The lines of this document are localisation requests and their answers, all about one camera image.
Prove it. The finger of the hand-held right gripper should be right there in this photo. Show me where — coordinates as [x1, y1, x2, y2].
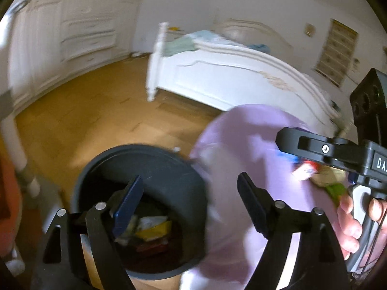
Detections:
[276, 127, 363, 171]

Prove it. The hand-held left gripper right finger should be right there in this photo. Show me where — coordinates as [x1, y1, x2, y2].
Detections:
[237, 172, 351, 290]

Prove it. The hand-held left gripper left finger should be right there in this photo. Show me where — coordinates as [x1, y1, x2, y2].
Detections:
[30, 174, 144, 290]

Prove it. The red white snack wrapper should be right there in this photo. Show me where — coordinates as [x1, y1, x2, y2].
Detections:
[292, 161, 321, 182]

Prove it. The beige wrapper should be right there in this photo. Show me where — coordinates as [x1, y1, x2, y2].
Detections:
[314, 167, 346, 187]

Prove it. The green packet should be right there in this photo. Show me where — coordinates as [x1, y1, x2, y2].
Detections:
[325, 184, 348, 207]

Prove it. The dark grey trash bin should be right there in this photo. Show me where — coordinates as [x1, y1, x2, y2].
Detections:
[73, 144, 212, 280]

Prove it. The person's right hand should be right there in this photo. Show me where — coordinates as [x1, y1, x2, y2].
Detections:
[337, 195, 387, 261]

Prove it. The white crumpled wrapper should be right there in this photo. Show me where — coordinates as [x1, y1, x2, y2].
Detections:
[137, 216, 168, 230]

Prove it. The red packet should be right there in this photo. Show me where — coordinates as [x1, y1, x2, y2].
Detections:
[136, 242, 167, 253]

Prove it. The purple cloth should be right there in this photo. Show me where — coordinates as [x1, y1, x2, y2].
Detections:
[178, 104, 342, 290]

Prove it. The pink grey chair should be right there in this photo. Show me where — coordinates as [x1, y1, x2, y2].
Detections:
[0, 145, 25, 248]

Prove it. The white grey standing pole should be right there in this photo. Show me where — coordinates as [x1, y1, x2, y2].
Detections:
[0, 0, 41, 200]

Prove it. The light blue cloth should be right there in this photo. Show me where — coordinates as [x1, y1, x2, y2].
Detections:
[187, 30, 224, 43]

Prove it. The green cloth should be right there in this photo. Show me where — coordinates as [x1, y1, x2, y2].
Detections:
[163, 38, 197, 57]

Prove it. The white wardrobe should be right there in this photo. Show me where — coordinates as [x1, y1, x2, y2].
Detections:
[9, 0, 142, 109]

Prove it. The wall poster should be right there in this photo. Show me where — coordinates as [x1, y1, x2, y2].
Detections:
[314, 19, 359, 87]

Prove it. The white bed frame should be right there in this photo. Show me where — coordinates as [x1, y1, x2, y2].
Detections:
[147, 18, 342, 130]

